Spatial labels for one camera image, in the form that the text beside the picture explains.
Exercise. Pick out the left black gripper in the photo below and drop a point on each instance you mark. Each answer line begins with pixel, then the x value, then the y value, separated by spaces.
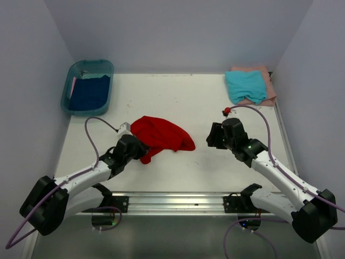
pixel 143 149

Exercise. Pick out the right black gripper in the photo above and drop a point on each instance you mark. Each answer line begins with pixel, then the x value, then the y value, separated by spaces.
pixel 213 138

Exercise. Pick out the red t shirt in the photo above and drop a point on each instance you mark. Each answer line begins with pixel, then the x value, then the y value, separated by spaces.
pixel 159 134

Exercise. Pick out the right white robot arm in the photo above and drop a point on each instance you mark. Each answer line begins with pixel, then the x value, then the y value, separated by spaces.
pixel 310 211

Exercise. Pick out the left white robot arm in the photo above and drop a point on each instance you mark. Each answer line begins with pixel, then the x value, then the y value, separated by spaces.
pixel 51 201

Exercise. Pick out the folded turquoise t shirt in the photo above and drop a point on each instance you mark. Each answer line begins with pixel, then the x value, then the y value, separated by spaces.
pixel 245 85

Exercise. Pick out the dark blue t shirt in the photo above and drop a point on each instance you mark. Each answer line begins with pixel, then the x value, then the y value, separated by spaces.
pixel 89 94

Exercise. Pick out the folded pink t shirt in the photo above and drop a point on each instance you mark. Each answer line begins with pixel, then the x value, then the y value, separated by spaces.
pixel 271 95

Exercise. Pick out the pink paper in bin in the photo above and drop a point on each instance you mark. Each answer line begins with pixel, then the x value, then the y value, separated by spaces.
pixel 72 86

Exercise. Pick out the teal plastic bin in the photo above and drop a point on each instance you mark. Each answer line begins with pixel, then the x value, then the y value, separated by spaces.
pixel 86 69

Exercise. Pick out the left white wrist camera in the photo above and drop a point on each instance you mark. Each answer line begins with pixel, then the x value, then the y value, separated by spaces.
pixel 124 129

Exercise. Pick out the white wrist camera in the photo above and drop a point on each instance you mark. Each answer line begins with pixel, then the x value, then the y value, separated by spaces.
pixel 226 112
pixel 124 129

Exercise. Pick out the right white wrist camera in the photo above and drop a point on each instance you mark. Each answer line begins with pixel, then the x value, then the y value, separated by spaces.
pixel 226 112

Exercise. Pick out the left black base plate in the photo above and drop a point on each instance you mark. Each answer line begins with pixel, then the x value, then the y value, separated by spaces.
pixel 120 202

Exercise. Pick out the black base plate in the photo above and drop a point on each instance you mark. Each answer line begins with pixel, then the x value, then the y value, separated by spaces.
pixel 120 202
pixel 235 203

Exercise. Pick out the aluminium mounting rail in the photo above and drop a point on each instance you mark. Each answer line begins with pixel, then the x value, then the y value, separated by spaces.
pixel 177 204

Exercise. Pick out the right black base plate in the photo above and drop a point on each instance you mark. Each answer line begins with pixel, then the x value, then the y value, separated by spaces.
pixel 235 203

